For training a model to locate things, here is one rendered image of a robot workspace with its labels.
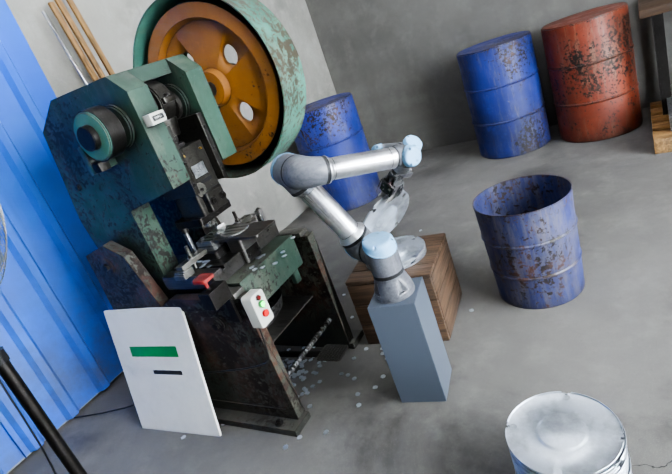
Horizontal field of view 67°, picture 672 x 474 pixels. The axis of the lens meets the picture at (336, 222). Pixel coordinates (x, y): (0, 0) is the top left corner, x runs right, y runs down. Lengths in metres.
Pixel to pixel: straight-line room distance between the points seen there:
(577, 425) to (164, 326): 1.59
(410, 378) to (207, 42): 1.62
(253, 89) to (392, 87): 3.08
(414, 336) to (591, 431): 0.65
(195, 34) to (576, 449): 2.05
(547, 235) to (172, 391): 1.75
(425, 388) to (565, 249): 0.83
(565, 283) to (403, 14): 3.30
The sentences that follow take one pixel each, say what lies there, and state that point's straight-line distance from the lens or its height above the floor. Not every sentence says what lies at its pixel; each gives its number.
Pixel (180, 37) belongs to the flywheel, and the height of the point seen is 1.58.
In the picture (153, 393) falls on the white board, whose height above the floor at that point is 0.19.
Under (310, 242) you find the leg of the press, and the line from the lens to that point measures 2.25.
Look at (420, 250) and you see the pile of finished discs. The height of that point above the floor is 0.38.
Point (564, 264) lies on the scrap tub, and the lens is 2.36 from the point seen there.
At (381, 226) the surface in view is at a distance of 2.33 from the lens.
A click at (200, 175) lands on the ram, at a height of 1.04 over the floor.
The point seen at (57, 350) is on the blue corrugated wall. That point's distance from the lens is 3.12.
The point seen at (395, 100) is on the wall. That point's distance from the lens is 5.24.
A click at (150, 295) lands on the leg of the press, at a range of 2.29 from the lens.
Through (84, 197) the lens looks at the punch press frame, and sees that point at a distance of 2.40.
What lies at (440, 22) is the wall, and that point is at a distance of 4.95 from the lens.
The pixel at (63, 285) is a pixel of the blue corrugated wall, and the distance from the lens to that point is 3.12.
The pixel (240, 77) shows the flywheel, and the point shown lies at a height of 1.33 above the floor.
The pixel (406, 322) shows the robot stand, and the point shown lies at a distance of 1.87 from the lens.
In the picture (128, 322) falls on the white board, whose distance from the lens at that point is 2.48.
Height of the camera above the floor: 1.39
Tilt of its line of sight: 20 degrees down
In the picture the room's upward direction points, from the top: 20 degrees counter-clockwise
